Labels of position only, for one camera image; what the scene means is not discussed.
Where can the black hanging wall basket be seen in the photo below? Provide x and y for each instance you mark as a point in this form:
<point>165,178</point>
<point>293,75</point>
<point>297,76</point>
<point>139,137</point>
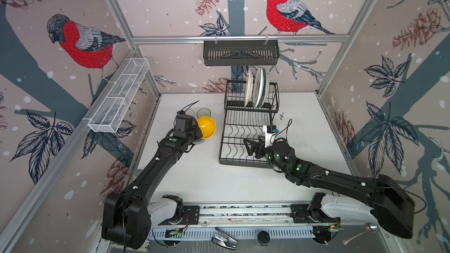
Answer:
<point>241,53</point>

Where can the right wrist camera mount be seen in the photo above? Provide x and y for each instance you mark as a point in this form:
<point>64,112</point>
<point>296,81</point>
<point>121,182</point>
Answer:
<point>269,134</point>

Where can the pale green plate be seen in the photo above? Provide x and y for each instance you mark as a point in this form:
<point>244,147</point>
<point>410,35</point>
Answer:
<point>266,87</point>

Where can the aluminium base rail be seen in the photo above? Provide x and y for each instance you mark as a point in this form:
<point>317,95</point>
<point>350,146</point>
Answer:
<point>244,221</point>

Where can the black round knob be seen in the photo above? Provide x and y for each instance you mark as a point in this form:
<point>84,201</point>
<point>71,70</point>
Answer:
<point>263,238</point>

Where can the white wire mesh shelf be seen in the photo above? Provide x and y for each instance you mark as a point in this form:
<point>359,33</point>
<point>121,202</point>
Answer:
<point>114,107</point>

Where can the cream white plate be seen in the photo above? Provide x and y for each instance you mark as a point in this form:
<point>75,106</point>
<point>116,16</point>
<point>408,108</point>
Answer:
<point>249,88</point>

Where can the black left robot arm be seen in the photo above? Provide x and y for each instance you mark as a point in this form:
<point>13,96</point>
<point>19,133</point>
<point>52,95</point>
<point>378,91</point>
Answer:
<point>128,217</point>

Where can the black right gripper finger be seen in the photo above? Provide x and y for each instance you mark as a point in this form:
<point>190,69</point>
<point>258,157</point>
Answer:
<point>251,150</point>
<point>248,142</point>

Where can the clear glass tumbler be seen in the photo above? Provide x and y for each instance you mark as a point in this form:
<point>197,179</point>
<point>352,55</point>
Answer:
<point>190,112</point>

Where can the metal spoon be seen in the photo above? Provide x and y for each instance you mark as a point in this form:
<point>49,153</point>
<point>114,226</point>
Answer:
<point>368,228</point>

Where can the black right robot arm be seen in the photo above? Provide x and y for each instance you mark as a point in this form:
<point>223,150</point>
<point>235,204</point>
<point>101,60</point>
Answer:
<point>392,206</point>

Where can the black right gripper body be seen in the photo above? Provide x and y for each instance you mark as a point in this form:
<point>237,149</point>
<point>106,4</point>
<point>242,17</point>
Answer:
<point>263,151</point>

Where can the green glass tumbler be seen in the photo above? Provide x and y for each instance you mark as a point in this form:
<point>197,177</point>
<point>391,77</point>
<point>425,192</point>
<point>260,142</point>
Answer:
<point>203,112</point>

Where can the white plate blue rim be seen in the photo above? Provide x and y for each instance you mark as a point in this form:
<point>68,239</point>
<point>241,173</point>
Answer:
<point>258,88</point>

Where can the black two-tier dish rack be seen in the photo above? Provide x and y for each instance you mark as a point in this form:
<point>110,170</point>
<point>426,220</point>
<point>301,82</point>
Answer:
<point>243,123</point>

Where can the yellow bowl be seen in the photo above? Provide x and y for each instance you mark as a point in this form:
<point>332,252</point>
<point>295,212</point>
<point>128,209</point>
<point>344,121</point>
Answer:
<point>207,126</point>

